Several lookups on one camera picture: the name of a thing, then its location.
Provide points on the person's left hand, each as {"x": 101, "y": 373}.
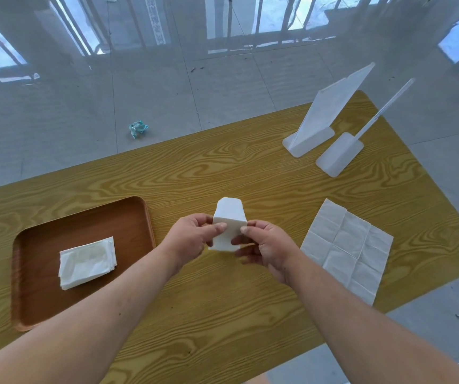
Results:
{"x": 185, "y": 239}

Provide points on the person's right hand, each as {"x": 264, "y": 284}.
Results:
{"x": 271, "y": 251}

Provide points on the person's left thumb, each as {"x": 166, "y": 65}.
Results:
{"x": 211, "y": 231}

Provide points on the person's right thumb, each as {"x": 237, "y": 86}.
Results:
{"x": 255, "y": 232}

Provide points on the white paper napkin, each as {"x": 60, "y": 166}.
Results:
{"x": 230, "y": 213}
{"x": 347, "y": 249}

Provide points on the person's right forearm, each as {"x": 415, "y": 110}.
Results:
{"x": 357, "y": 327}

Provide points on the person's left forearm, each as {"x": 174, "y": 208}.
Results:
{"x": 85, "y": 319}

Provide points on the unfolded white paper napkin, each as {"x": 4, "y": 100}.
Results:
{"x": 347, "y": 249}

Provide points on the narrow white plastic stand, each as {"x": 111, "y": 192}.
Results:
{"x": 339, "y": 153}

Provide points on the brown wooden tray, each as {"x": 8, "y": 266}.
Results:
{"x": 93, "y": 223}

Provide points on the crumpled teal wrapper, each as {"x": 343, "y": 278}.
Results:
{"x": 138, "y": 129}

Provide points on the stack of white napkins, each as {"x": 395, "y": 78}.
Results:
{"x": 87, "y": 261}

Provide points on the wide white plastic stand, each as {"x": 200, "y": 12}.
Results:
{"x": 325, "y": 111}

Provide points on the metal balcony railing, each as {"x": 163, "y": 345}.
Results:
{"x": 229, "y": 19}

